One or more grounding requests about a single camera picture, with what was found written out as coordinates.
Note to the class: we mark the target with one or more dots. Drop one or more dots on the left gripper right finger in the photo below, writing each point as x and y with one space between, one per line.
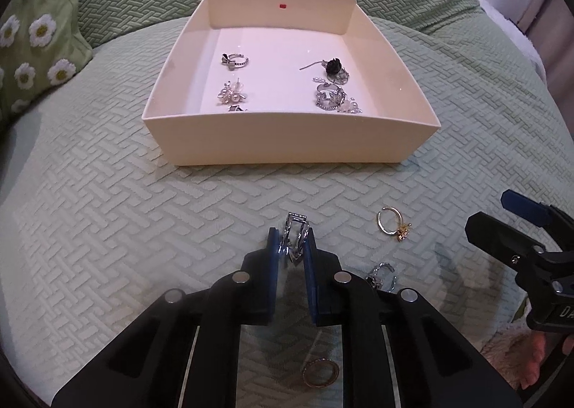
398 350

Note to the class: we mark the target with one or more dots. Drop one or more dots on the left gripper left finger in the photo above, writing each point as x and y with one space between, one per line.
182 351

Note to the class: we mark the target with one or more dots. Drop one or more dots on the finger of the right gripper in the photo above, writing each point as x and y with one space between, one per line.
501 241
524 208

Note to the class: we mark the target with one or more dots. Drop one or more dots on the black rose chain earring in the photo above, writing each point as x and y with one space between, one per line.
334 71

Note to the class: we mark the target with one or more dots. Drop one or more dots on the pearl flower earring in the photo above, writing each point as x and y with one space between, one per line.
232 93

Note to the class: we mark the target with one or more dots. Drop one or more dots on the person's right hand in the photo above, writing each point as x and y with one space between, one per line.
535 353

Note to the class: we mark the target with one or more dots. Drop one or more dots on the green textured sofa cover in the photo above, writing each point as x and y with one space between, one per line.
96 224

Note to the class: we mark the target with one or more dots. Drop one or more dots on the cream cardboard tray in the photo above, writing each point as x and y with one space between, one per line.
290 116

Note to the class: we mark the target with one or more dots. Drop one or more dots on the green daisy pillow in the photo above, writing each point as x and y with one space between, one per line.
41 48

